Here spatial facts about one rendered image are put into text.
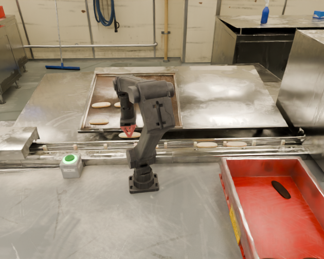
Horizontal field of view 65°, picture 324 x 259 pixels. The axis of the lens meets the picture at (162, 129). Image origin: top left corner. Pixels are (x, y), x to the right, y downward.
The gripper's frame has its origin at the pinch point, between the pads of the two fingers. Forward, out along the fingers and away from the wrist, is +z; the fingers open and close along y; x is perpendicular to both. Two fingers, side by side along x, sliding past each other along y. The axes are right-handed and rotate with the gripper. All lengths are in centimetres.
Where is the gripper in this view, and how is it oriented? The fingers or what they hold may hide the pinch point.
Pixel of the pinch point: (129, 133)
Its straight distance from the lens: 116.5
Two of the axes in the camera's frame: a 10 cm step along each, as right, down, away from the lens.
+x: 10.0, -0.2, 0.3
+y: 0.4, 5.6, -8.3
